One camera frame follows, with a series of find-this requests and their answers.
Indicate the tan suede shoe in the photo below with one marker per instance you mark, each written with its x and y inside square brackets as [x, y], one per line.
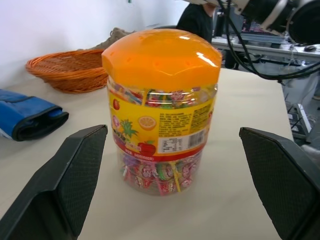
[112, 40]

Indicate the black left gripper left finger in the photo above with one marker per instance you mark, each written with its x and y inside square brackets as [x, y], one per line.
[62, 180]

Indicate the black computer mouse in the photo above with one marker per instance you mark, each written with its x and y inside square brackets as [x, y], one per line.
[310, 48]

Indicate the grey background desk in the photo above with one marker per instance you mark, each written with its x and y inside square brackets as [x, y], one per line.
[270, 47]

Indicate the person in black shirt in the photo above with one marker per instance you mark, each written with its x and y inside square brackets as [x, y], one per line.
[195, 20]

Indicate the clear plastic lollipop jar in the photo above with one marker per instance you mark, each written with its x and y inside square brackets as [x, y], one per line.
[160, 125]

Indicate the blue fabric bag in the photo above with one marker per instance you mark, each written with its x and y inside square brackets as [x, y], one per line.
[27, 117]

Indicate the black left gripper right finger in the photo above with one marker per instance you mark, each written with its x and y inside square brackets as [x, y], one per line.
[280, 180]

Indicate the orange woven wicker basket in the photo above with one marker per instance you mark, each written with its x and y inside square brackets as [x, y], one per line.
[67, 70]

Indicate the orange plastic jar lid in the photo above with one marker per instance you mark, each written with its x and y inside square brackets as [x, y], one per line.
[160, 55]

